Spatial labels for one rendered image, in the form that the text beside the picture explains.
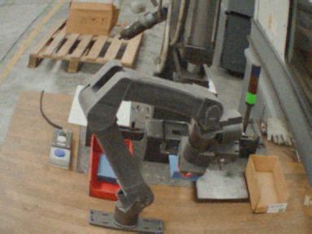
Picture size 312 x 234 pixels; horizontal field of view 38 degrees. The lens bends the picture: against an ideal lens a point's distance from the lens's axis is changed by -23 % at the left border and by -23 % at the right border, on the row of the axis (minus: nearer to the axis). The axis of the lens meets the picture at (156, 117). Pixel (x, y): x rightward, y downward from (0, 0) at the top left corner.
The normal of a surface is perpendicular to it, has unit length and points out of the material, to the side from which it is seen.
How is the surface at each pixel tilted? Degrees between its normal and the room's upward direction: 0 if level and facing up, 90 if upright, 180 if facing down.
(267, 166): 90
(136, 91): 91
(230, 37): 90
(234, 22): 90
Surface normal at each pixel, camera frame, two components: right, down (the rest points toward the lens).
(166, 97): 0.36, 0.43
